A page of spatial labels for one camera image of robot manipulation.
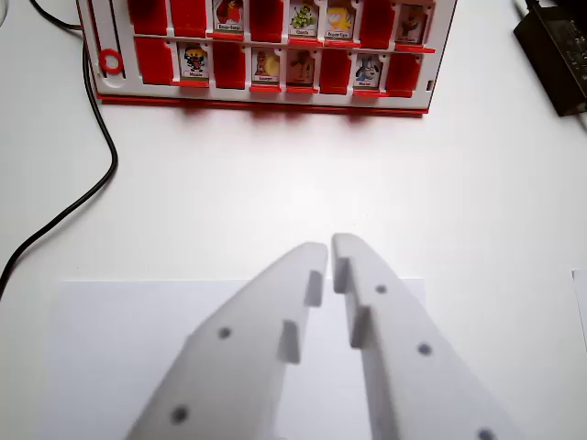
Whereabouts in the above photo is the large white paper sheet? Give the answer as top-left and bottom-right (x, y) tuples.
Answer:
(58, 278), (426, 440)

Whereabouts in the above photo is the red and white game board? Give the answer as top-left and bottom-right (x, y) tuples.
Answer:
(75, 0), (460, 119)

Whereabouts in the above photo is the black box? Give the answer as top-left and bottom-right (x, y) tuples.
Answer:
(512, 0), (587, 118)

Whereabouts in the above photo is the black cable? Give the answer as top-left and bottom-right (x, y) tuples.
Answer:
(0, 0), (119, 299)

